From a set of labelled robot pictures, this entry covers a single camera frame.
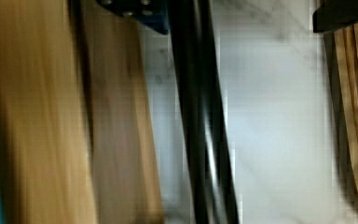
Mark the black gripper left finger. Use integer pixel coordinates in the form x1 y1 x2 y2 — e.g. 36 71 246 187
95 0 170 35

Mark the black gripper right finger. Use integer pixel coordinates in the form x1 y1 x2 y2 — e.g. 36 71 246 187
312 0 358 33

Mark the wooden drawer cabinet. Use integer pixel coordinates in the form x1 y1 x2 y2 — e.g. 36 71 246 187
0 0 164 224

